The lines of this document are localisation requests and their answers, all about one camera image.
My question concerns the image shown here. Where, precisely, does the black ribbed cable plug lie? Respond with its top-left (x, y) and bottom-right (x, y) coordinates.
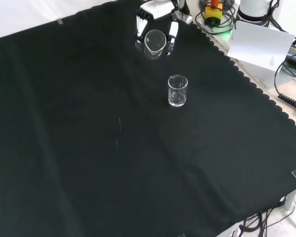
top-left (277, 93), bottom-right (296, 116)

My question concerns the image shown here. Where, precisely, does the tall clear glass beaker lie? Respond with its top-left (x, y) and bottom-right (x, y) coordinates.
top-left (167, 75), bottom-right (189, 108)

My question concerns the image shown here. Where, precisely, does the yellow stop button box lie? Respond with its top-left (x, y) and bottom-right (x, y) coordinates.
top-left (204, 0), bottom-right (223, 27)

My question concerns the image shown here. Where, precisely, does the small clear glass beaker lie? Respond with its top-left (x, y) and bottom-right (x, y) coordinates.
top-left (144, 29), bottom-right (167, 60)

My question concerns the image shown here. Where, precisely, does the black coiled cable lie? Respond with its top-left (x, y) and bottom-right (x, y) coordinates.
top-left (194, 0), bottom-right (237, 35)

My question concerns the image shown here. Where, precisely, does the clear glass rod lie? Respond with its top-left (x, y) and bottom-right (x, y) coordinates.
top-left (115, 117), bottom-right (122, 150)

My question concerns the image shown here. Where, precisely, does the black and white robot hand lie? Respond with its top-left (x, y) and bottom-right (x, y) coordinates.
top-left (135, 0), bottom-right (193, 56)

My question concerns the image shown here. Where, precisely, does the black bench cloth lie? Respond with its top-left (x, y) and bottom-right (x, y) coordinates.
top-left (0, 0), bottom-right (296, 237)

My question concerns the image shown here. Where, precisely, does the pale white board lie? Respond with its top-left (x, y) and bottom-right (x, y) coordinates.
top-left (227, 20), bottom-right (296, 72)

